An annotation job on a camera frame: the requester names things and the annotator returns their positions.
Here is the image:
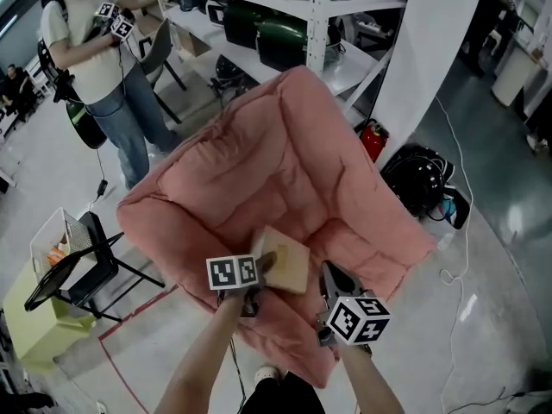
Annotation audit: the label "black helmet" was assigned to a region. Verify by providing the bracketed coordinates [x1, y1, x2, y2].
[379, 142, 456, 222]

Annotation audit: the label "small waste bin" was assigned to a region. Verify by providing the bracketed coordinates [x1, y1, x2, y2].
[429, 182, 472, 229]

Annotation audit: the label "person's black trousers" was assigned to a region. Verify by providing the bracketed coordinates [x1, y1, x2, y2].
[243, 371, 327, 414]

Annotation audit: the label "thin black cable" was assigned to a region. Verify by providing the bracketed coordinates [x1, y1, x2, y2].
[228, 337, 248, 414]

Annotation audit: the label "black cable with adapter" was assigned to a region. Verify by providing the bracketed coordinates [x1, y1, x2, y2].
[88, 147, 110, 215]

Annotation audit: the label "yellow-green covered table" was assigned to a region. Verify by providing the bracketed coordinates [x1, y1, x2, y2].
[2, 259, 98, 377]

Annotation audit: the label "person's right forearm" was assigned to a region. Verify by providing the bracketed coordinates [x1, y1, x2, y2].
[336, 342, 405, 414]

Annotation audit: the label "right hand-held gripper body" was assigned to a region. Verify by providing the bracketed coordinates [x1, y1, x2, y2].
[317, 290, 392, 347]

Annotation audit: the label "white round cabinet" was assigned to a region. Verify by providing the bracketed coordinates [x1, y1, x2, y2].
[490, 43, 545, 108]

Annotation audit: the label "black folding chair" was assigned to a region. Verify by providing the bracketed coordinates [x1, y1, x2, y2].
[23, 210, 167, 323]

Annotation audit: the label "pink padded armchair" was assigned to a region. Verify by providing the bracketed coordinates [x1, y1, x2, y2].
[116, 65, 437, 390]

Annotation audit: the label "long white cable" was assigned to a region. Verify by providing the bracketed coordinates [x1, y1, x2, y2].
[433, 95, 475, 414]

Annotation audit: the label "black floor cable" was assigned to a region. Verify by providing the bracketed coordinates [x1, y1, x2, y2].
[448, 386, 552, 414]

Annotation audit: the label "white pillar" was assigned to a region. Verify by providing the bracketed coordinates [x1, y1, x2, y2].
[373, 0, 488, 166]

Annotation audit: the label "group of rice cookers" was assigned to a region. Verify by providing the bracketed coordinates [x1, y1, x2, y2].
[176, 0, 389, 72]

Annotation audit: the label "person's white shoe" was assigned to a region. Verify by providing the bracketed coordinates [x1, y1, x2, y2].
[253, 363, 284, 386]

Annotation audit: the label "white metal shelf unit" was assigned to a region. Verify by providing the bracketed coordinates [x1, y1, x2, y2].
[159, 0, 409, 116]

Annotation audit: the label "cardboard box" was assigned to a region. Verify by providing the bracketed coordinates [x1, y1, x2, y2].
[174, 27, 213, 59]

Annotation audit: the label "grey chair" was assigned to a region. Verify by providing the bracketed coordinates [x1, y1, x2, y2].
[137, 17, 189, 124]

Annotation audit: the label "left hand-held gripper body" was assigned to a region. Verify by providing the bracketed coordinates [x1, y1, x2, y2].
[205, 254, 265, 318]

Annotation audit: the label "white perforated basket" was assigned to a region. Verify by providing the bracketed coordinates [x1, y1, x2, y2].
[28, 207, 98, 292]

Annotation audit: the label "red fire extinguisher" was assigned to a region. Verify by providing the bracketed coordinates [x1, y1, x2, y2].
[355, 117, 391, 163]

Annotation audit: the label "person's left forearm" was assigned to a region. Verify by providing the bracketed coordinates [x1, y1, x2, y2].
[153, 291, 251, 414]

